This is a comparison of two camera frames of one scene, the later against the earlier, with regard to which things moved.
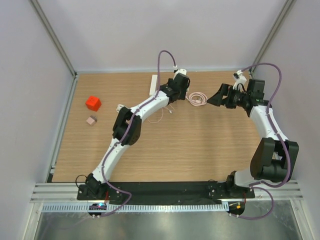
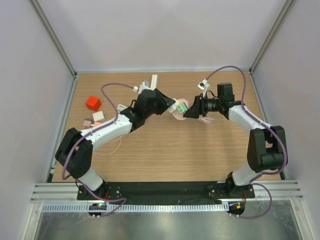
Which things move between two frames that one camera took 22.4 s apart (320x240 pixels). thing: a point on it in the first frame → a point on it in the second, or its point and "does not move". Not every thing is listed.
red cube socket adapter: [93, 103] does not move
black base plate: [192, 192] does not move
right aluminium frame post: [285, 8] does not move
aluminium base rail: [280, 191] does not move
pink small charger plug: [92, 120] → [87, 123]
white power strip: [153, 84] does not move
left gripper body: [182, 93] → [154, 109]
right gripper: [225, 90] → [198, 106]
